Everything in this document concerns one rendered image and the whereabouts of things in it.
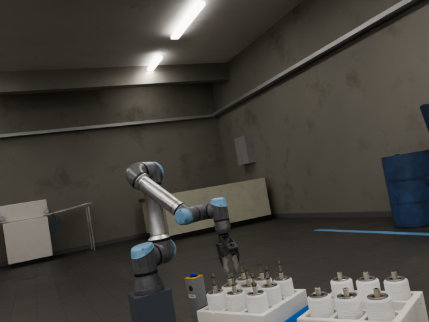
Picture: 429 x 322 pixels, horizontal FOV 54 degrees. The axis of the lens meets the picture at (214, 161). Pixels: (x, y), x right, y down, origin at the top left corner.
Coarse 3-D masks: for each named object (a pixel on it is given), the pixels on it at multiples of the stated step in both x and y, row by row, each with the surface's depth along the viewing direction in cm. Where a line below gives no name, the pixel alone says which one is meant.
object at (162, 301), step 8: (168, 288) 208; (128, 296) 212; (136, 296) 202; (144, 296) 200; (152, 296) 201; (160, 296) 203; (168, 296) 204; (136, 304) 198; (144, 304) 199; (152, 304) 201; (160, 304) 202; (168, 304) 204; (136, 312) 199; (144, 312) 199; (152, 312) 200; (160, 312) 202; (168, 312) 203; (136, 320) 202; (144, 320) 198; (152, 320) 200; (160, 320) 201; (168, 320) 203
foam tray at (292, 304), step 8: (288, 296) 201; (296, 296) 202; (304, 296) 207; (280, 304) 191; (288, 304) 195; (296, 304) 200; (304, 304) 206; (200, 312) 202; (208, 312) 199; (216, 312) 196; (224, 312) 193; (232, 312) 191; (240, 312) 189; (248, 312) 187; (264, 312) 183; (272, 312) 184; (280, 312) 189; (288, 312) 194; (200, 320) 202; (208, 320) 199; (216, 320) 196; (224, 320) 193; (232, 320) 190; (240, 320) 187; (248, 320) 184; (256, 320) 182; (264, 320) 179; (272, 320) 183; (280, 320) 188
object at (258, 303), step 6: (264, 294) 188; (246, 300) 189; (252, 300) 186; (258, 300) 185; (264, 300) 187; (252, 306) 186; (258, 306) 185; (264, 306) 186; (252, 312) 186; (258, 312) 185
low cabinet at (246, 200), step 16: (176, 192) 717; (192, 192) 728; (208, 192) 740; (224, 192) 752; (240, 192) 764; (256, 192) 776; (144, 208) 837; (240, 208) 760; (256, 208) 772; (176, 224) 710; (192, 224) 721; (208, 224) 732; (240, 224) 757
